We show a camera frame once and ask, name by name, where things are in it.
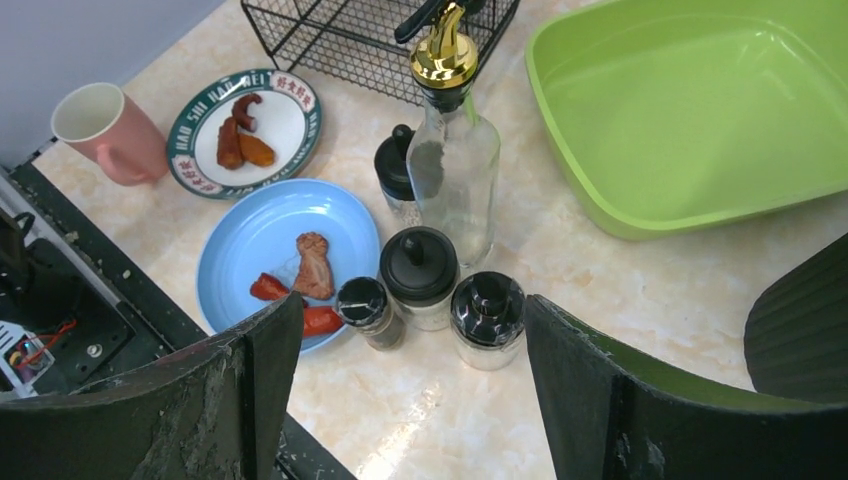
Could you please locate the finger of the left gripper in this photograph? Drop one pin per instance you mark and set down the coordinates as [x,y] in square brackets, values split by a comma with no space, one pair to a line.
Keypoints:
[429,13]

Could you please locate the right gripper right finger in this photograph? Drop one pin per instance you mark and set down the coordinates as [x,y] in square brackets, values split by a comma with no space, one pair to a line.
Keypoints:
[612,411]

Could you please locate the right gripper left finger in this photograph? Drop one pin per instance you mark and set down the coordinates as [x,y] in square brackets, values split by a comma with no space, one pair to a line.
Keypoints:
[213,410]

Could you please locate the clear gold-spout oil bottle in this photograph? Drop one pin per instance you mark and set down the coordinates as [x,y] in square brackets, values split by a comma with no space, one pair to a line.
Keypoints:
[454,155]

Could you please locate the black-lid shaker jar back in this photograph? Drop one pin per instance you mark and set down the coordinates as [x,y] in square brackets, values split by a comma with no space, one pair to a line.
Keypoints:
[391,170]

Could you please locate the black-lid shaker jar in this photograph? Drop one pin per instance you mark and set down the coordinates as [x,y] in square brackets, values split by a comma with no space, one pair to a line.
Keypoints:
[419,268]
[487,320]
[391,170]

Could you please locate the red pepper piece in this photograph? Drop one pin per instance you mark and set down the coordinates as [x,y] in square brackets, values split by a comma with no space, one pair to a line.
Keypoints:
[268,288]

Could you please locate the red sausage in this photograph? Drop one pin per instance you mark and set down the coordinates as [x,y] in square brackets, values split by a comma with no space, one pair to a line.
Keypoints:
[320,320]

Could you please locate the green-rimmed white plate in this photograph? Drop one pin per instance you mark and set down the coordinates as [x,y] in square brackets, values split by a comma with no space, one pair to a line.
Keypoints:
[290,127]

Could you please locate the brown meat piece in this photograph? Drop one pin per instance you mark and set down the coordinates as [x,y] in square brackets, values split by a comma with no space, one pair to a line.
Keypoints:
[314,278]

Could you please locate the small pepper grinder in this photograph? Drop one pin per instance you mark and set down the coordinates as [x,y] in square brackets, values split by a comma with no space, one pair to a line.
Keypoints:
[363,304]

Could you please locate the black trash bin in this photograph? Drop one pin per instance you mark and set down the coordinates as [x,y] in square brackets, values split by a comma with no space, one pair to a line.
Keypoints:
[795,338]

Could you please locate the food on white plate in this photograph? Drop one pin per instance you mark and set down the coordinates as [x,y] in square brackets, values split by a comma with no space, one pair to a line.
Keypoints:
[237,145]

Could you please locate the green plastic basin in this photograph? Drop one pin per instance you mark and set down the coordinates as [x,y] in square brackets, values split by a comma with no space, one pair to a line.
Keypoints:
[672,116]

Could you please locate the pink mug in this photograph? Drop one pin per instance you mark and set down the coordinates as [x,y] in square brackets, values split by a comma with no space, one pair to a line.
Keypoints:
[101,122]

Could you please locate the black wire rack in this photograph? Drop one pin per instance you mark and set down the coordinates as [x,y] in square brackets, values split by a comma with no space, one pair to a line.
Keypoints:
[349,40]

